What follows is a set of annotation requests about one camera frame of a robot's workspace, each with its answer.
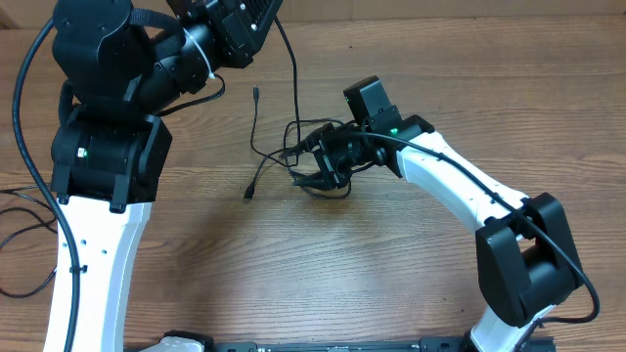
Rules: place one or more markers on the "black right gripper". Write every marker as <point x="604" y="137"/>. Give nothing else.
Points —
<point x="333" y="175"/>

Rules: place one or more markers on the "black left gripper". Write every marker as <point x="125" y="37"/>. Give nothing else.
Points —
<point x="235" y="43"/>

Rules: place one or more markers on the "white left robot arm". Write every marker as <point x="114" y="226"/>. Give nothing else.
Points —
<point x="126" y="68"/>

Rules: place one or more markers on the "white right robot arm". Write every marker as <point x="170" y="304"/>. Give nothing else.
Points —
<point x="527" y="261"/>

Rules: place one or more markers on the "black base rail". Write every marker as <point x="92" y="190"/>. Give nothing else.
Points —
<point x="179" y="340"/>

